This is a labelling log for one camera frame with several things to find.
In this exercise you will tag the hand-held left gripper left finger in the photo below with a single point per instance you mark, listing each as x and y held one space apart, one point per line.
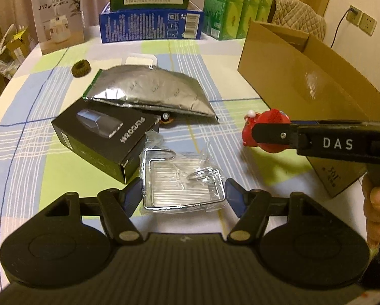
131 193

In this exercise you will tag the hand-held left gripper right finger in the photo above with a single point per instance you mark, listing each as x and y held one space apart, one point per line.
234 193

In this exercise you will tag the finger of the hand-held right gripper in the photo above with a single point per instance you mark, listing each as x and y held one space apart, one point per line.
272 135

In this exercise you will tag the red toy figure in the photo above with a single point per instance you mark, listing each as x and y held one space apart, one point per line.
272 117

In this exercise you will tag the chrome soap dish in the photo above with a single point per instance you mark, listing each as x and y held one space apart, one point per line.
172 182

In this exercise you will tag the brown cardboard box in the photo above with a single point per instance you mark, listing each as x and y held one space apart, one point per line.
304 70

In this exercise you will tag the black toy car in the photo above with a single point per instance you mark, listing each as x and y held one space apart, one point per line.
166 118

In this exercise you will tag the person's right hand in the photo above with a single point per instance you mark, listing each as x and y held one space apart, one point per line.
379 208

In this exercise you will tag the black product box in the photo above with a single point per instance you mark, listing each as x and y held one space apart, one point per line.
97 136

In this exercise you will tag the checked tablecloth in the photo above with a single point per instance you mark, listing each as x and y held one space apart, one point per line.
215 70

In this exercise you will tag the silver foil bag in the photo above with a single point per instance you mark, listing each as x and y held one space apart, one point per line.
152 90

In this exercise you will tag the quilted beige chair cushion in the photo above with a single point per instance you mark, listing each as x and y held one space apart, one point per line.
299 16

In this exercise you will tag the stack of green tissue packs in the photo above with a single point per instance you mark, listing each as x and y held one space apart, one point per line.
237 9

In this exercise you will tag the white square night light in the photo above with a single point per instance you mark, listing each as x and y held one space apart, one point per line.
139 59

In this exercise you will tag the black rubber toy tyre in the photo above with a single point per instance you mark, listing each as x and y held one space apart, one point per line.
80 68

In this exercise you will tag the blue product box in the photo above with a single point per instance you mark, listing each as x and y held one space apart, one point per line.
139 25

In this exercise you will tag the clear plastic bag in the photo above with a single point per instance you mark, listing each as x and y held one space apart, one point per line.
5 65

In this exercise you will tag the white humidifier box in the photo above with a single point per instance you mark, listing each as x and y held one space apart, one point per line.
58 19

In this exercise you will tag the white wall socket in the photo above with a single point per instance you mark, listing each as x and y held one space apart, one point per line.
368 25
356 16

